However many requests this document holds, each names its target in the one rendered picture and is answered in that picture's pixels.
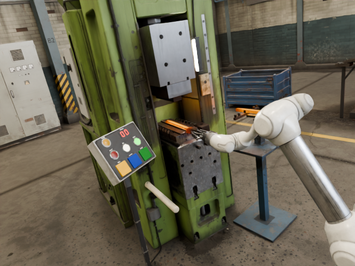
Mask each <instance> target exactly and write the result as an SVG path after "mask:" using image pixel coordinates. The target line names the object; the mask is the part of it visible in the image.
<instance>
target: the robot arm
mask: <svg viewBox="0 0 355 266"><path fill-rule="evenodd" d="M313 105H314V102H313V99H312V98H311V96H310V95H308V94H306V93H299V94H295V95H293V96H290V97H287V98H283V99H280V100H277V101H274V102H272V103H270V104H268V105H267V106H265V107H263V108H262V109H261V110H260V111H259V112H258V114H257V115H256V117H255V119H254V123H253V125H252V127H251V129H250V131H249V132H245V131H242V132H238V133H234V134H232V135H218V134H215V133H213V132H210V131H206V130H202V129H200V130H197V132H195V131H194V130H192V129H189V133H191V134H192V137H194V138H195V139H196V140H198V139H202V140H203V141H204V142H205V143H206V144H207V145H209V146H211V147H213V148H214V149H215V150H217V151H220V152H222V153H231V152H232V151H233V150H241V149H246V148H248V147H249V146H250V144H251V141H252V140H253V139H255V138H256V137H257V136H258V135H259V136H260V137H262V138H264V139H268V140H269V141H270V142H271V143H272V144H273V145H275V146H277V147H278V146H279V147H280V149H281V150H282V152H283V154H284V155H285V157H286V158H287V160H288V161H289V163H290V165H291V166H292V167H293V169H294V170H295V172H296V174H297V175H298V177H299V179H300V180H301V182H302V183H303V185H304V186H305V188H306V189H307V191H308V193H309V194H310V196H311V197H312V199H313V200H314V202H315V204H316V205H317V207H318V208H319V210H320V211H321V213H322V214H323V216H324V218H325V219H326V221H325V226H324V230H325V232H326V235H327V238H328V241H329V245H330V253H331V257H332V259H333V261H334V263H335V264H336V265H337V266H355V204H354V207H353V210H352V211H350V210H349V208H348V207H347V205H346V203H345V202H344V200H343V199H342V197H341V196H340V194H339V193H338V191H337V190H336V188H335V187H334V185H333V184H332V182H331V181H330V179H329V178H328V176H327V175H326V173H325V171H324V170H323V168H322V167H321V165H320V164H319V162H318V161H317V160H316V158H315V156H314V155H313V153H312V152H311V150H310V149H309V147H308V146H307V144H306V143H305V141H304V139H303V138H302V136H301V135H300V134H301V129H300V126H299V123H298V121H299V120H300V119H301V118H302V117H303V116H304V115H306V114H308V113H309V112H310V111H311V110H312V108H313Z"/></svg>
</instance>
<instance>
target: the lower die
mask: <svg viewBox="0 0 355 266"><path fill-rule="evenodd" d="M164 120H171V121H174V122H176V123H179V124H182V125H184V126H187V127H193V128H195V129H198V128H197V127H195V126H192V125H188V124H186V123H183V122H180V121H177V120H174V119H171V118H170V119H164ZM164 120H161V122H158V125H160V126H161V127H160V133H161V135H162V132H163V136H165V135H166V138H167V133H168V137H169V139H170V134H171V139H172V140H173V141H175V142H177V143H179V144H181V143H183V142H185V141H188V140H191V139H193V138H194V137H192V134H190V133H187V130H186V129H183V128H180V127H178V126H175V125H173V124H170V123H168V122H165V121H164ZM162 126H163V129H162V131H161V128H162ZM164 127H165V128H168V129H170V130H173V131H174V133H173V131H171V132H170V130H168V131H167V129H165V134H164ZM166 131H167V132H166Z"/></svg>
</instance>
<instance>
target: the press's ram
mask: <svg viewBox="0 0 355 266"><path fill-rule="evenodd" d="M139 32H140V36H141V42H142V47H143V52H144V57H145V62H146V67H147V73H148V78H149V81H150V85H151V86H155V87H163V86H167V85H168V84H174V83H178V82H182V81H186V80H190V79H194V78H195V70H194V63H193V55H192V48H191V40H190V33H189V25H188V20H183V21H176V22H169V23H162V24H155V25H149V26H145V27H141V28H139Z"/></svg>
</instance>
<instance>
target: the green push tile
mask: <svg viewBox="0 0 355 266"><path fill-rule="evenodd" d="M139 154H140V155H141V157H142V158H143V160H144V161H146V160H148V159H149V158H151V157H152V154H151V153H150V151H149V150H148V148H147V147H145V148H143V149H141V150H140V151H139Z"/></svg>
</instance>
